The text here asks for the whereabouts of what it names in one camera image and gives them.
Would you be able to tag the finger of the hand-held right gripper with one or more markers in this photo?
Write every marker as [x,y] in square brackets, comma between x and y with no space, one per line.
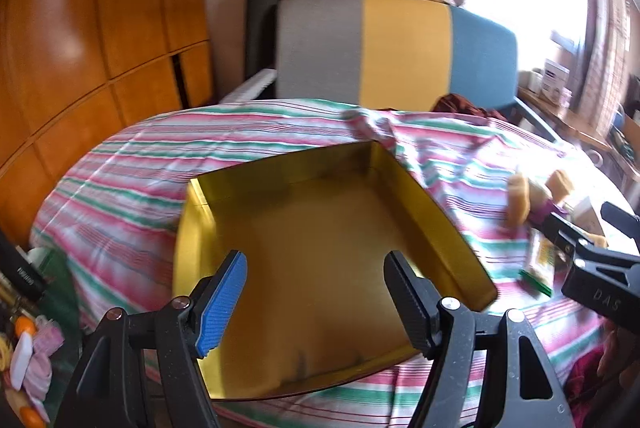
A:
[572,238]
[622,223]

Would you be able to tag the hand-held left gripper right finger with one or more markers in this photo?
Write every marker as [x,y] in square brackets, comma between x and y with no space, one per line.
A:
[407,303]

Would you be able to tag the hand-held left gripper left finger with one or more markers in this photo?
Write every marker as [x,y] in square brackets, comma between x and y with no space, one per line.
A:
[222,303]

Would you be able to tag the yellow packet with green edge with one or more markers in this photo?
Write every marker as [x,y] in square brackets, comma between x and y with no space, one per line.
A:
[540,263]

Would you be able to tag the purple snack packet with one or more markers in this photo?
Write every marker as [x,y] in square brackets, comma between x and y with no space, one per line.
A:
[542,209]

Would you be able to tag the coarse yellow sponge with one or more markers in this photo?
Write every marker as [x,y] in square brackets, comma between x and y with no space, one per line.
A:
[517,200]

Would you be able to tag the gold tin box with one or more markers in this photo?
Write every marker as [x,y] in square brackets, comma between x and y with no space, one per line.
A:
[310,228]

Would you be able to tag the red garment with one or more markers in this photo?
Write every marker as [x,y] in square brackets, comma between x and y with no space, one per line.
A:
[595,378]

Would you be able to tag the wooden desk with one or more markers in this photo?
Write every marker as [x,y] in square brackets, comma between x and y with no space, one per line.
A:
[570,117]

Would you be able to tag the striped blanket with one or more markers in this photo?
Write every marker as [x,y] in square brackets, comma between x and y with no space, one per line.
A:
[125,188]

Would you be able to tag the white printed carton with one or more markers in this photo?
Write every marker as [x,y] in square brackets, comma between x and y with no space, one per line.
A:
[556,77]

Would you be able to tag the green glass table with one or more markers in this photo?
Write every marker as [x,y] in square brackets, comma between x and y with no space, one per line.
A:
[60,268]

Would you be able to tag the dark red cloth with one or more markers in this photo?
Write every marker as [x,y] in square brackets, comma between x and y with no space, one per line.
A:
[460,103]

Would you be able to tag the pink cloth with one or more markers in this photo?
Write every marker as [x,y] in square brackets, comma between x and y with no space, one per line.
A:
[40,375]

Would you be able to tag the small orange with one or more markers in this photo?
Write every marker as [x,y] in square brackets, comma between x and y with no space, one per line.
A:
[24,325]
[32,417]

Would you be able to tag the black bottle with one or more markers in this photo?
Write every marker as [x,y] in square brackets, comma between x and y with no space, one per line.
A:
[22,273]

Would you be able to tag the white plastic bottle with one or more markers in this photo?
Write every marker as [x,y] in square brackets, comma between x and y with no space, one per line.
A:
[21,360]

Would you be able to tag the grey yellow blue chair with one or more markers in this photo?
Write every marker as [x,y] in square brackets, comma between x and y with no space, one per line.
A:
[400,52]

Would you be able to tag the black rolled mat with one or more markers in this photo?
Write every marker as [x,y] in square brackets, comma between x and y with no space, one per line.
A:
[260,27]

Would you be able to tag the wooden wardrobe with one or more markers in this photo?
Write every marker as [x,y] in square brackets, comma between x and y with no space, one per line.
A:
[90,32]

